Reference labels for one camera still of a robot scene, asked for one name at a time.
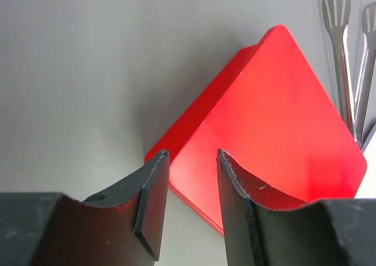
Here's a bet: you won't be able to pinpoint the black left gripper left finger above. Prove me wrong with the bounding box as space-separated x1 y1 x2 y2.
1 150 170 265

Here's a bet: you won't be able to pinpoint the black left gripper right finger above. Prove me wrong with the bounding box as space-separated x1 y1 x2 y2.
216 149 375 265

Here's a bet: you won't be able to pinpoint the red box lid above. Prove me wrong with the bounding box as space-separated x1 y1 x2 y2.
169 25 367 231

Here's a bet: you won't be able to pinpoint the metal serving tongs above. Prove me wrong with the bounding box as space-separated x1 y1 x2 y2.
321 0 376 148

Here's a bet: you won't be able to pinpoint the red chocolate box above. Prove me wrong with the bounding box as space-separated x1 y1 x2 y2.
144 45 258 162

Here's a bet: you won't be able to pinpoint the lavender tray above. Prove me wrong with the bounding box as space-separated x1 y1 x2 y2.
361 124 376 153

